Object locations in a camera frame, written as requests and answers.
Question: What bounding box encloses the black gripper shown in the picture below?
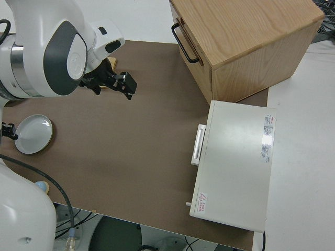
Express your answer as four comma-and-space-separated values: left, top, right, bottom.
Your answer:
78, 61, 138, 100
1, 122, 19, 140

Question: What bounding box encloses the gray round plate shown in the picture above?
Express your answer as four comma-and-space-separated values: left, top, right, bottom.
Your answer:
14, 114, 55, 154

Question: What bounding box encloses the wooden mug tree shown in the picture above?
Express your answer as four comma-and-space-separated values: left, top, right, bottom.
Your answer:
100, 56, 118, 90

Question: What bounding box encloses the blue lidded wooden jar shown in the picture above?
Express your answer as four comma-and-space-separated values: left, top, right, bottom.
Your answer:
35, 181, 50, 194

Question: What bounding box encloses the wooden drawer cabinet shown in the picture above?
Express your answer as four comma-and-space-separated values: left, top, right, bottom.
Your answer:
169, 0, 326, 103

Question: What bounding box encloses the white toaster oven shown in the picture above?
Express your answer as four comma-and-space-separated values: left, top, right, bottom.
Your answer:
188, 100, 278, 234

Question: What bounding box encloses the black cabinet handle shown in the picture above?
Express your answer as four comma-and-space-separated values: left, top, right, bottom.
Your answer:
171, 22, 201, 64

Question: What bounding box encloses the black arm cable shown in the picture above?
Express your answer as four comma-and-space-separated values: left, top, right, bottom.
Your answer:
0, 153, 78, 251

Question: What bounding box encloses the white oven door handle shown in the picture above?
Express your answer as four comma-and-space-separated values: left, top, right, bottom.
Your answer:
191, 123, 208, 166

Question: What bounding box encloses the black background cable bundle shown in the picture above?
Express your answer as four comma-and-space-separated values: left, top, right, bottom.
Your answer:
315, 0, 335, 42

